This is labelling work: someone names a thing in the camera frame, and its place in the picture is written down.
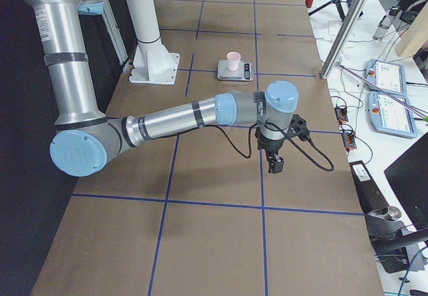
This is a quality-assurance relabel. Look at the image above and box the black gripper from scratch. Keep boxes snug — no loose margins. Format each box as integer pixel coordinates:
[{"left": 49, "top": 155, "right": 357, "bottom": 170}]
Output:
[{"left": 255, "top": 114, "right": 308, "bottom": 174}]

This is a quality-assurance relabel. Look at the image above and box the pink plastic cup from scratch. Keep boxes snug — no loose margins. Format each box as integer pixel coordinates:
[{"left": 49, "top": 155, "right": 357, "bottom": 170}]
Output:
[{"left": 226, "top": 51, "right": 241, "bottom": 71}]

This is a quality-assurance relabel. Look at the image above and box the digital kitchen scale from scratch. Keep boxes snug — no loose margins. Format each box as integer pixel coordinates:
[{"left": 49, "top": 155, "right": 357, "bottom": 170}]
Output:
[{"left": 217, "top": 59, "right": 253, "bottom": 82}]

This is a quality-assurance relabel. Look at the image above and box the near blue teach pendant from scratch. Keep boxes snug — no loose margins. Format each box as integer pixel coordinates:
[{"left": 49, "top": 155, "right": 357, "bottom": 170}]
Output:
[{"left": 368, "top": 92, "right": 418, "bottom": 138}]

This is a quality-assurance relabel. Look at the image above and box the blue teach pendant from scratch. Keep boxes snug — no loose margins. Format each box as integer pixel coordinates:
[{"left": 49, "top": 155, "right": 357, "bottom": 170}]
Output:
[
  {"left": 368, "top": 92, "right": 418, "bottom": 138},
  {"left": 365, "top": 59, "right": 407, "bottom": 96}
]

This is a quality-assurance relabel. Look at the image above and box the black computer monitor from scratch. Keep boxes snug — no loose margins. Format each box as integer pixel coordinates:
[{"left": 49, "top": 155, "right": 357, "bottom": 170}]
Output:
[{"left": 384, "top": 134, "right": 427, "bottom": 229}]

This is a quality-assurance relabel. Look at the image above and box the far blue teach pendant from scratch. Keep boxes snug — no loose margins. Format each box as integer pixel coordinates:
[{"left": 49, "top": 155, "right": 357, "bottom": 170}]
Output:
[{"left": 365, "top": 59, "right": 407, "bottom": 96}]

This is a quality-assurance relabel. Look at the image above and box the black desk clamp device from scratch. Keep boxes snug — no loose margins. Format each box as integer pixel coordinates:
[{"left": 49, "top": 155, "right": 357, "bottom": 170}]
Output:
[{"left": 350, "top": 160, "right": 427, "bottom": 273}]

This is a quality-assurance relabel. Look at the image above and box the metal reacher grabber stick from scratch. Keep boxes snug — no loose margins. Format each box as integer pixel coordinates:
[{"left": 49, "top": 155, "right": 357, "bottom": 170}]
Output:
[{"left": 335, "top": 61, "right": 427, "bottom": 122}]

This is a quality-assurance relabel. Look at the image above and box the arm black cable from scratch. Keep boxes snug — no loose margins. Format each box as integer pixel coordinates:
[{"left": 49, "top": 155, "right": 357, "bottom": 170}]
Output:
[{"left": 203, "top": 122, "right": 335, "bottom": 172}]

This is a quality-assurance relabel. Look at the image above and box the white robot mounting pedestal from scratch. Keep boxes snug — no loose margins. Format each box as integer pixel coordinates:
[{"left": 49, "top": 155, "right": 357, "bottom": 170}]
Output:
[{"left": 126, "top": 0, "right": 180, "bottom": 85}]

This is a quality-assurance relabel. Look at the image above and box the aluminium frame post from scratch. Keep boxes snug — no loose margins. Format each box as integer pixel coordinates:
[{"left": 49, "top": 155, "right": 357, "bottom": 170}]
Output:
[{"left": 320, "top": 0, "right": 366, "bottom": 79}]

